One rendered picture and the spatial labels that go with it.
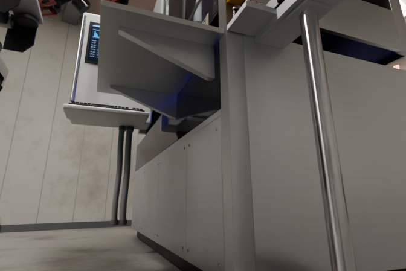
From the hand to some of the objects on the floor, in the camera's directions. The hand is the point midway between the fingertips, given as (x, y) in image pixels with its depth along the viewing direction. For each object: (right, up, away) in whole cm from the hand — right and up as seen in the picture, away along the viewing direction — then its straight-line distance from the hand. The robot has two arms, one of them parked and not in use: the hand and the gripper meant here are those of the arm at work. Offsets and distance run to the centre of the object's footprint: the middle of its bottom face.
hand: (107, 12), depth 91 cm
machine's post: (+42, -89, -21) cm, 101 cm away
